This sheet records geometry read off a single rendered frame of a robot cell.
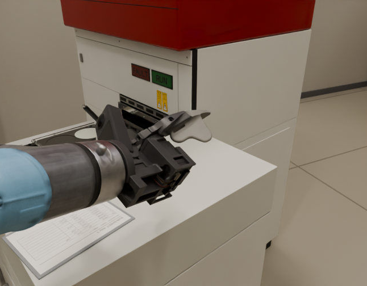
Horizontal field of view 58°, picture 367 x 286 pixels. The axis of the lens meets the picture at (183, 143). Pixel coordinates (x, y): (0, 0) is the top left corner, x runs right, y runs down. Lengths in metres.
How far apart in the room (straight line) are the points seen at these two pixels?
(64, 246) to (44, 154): 0.36
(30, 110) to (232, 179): 2.60
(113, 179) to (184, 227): 0.37
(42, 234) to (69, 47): 2.54
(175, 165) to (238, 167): 0.47
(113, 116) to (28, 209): 0.22
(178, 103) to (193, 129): 0.64
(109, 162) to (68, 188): 0.06
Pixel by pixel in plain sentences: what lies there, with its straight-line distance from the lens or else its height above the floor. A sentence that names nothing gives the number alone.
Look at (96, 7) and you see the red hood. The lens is 1.39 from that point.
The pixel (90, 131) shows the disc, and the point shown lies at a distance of 1.29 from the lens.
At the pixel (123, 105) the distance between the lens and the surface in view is 1.43.
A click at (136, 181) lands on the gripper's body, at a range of 0.40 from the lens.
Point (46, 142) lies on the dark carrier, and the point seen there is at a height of 0.90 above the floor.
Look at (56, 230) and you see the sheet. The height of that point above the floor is 0.97.
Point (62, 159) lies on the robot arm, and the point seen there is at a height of 1.26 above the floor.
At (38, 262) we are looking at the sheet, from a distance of 0.67.
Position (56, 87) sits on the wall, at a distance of 3.20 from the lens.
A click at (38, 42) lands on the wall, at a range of 3.11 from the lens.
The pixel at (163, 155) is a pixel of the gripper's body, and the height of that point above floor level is 1.20.
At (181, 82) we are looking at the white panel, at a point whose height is 1.11.
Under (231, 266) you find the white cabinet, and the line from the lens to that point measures 0.97.
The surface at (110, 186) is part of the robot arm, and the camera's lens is 0.38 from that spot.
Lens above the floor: 1.41
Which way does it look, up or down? 26 degrees down
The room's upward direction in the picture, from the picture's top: straight up
